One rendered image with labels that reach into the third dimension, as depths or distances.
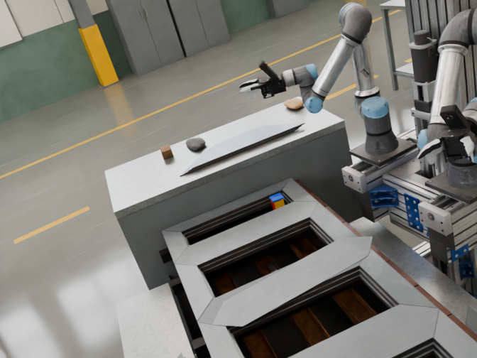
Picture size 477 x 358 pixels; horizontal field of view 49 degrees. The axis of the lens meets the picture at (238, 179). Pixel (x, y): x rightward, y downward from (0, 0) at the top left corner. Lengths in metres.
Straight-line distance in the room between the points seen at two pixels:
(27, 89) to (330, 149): 8.38
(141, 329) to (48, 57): 8.69
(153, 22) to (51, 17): 1.86
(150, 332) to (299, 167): 1.18
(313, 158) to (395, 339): 1.34
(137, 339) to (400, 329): 1.07
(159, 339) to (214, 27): 9.01
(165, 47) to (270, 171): 7.85
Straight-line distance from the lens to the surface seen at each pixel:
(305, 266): 2.12
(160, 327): 2.29
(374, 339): 1.79
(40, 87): 10.68
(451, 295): 2.19
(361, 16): 2.31
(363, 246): 2.17
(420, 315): 1.85
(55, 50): 10.63
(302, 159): 2.82
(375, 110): 2.38
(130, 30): 10.24
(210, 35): 10.76
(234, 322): 1.98
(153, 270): 2.84
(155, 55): 10.40
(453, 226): 2.12
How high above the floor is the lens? 2.15
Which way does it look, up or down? 26 degrees down
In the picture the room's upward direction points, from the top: 17 degrees counter-clockwise
